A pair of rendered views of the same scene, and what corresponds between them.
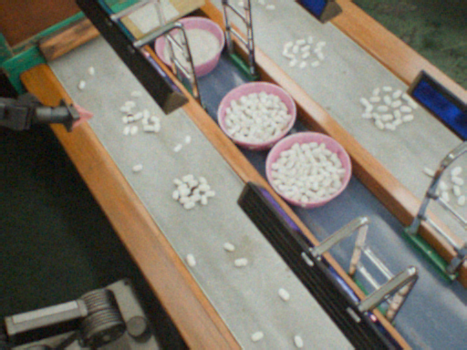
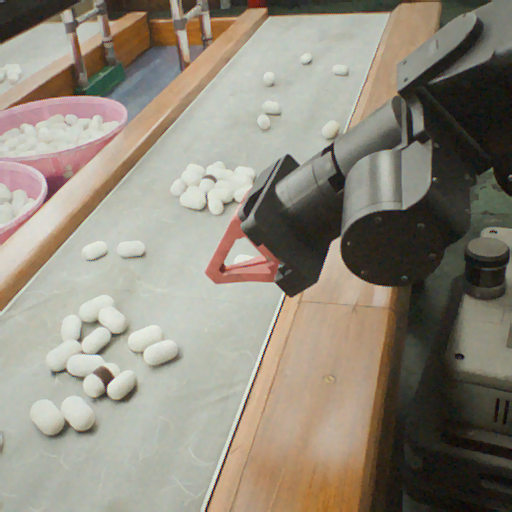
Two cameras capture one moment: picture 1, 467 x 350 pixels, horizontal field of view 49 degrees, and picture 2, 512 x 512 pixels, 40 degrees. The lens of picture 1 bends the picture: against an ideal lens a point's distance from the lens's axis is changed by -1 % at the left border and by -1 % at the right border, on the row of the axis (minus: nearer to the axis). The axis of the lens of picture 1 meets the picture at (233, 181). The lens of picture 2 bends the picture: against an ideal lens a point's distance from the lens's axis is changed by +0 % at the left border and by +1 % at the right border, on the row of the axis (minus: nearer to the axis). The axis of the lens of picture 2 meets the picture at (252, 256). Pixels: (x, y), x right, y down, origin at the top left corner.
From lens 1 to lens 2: 193 cm
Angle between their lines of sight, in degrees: 83
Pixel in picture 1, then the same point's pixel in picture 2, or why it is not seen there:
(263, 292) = (285, 91)
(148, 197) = not seen: hidden behind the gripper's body
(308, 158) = (22, 151)
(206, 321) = (383, 80)
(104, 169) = (321, 286)
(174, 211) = not seen: hidden behind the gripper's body
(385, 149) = not seen: outside the picture
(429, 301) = (156, 77)
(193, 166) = (154, 219)
